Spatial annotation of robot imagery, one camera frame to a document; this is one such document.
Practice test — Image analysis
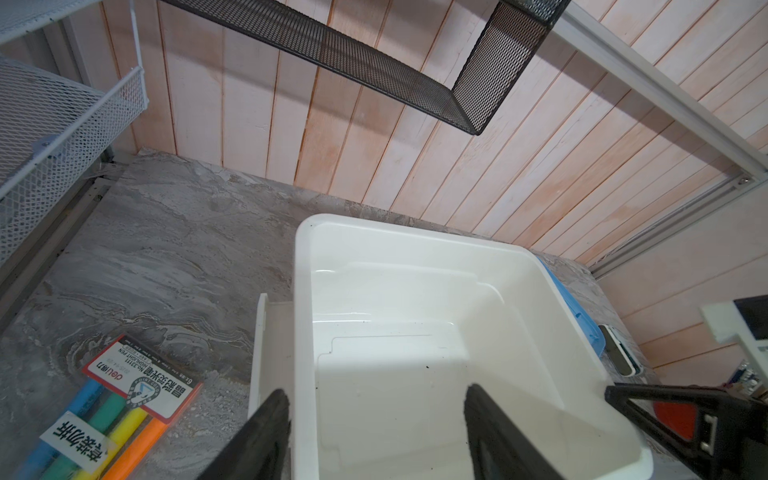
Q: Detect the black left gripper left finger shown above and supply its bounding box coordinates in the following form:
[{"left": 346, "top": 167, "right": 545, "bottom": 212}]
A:
[{"left": 198, "top": 389, "right": 291, "bottom": 480}]

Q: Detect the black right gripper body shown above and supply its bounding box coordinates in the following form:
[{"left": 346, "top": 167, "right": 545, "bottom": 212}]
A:
[{"left": 699, "top": 295, "right": 767, "bottom": 479}]

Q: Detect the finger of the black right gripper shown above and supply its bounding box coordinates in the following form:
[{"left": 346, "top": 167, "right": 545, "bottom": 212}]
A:
[{"left": 604, "top": 383, "right": 744, "bottom": 474}]

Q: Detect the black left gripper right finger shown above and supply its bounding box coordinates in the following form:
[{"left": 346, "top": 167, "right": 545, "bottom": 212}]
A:
[{"left": 464, "top": 384, "right": 563, "bottom": 480}]

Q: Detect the red pencil cup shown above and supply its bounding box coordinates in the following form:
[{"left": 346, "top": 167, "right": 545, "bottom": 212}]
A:
[{"left": 653, "top": 402, "right": 698, "bottom": 441}]

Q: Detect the highlighter marker pack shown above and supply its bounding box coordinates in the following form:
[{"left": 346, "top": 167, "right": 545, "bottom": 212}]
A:
[{"left": 11, "top": 334, "right": 202, "bottom": 479}]

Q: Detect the blue plastic bin lid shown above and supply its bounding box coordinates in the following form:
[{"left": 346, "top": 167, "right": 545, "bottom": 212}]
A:
[{"left": 536, "top": 253, "right": 606, "bottom": 358}]

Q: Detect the white plastic storage bin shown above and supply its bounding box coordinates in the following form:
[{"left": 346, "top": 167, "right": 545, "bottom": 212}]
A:
[{"left": 249, "top": 214, "right": 653, "bottom": 479}]

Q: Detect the black mesh wall basket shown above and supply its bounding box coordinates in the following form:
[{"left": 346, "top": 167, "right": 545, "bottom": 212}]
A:
[{"left": 174, "top": 1, "right": 569, "bottom": 135}]

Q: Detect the white mesh wall shelf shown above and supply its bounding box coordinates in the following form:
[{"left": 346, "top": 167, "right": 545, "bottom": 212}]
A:
[{"left": 0, "top": 0, "right": 150, "bottom": 268}]

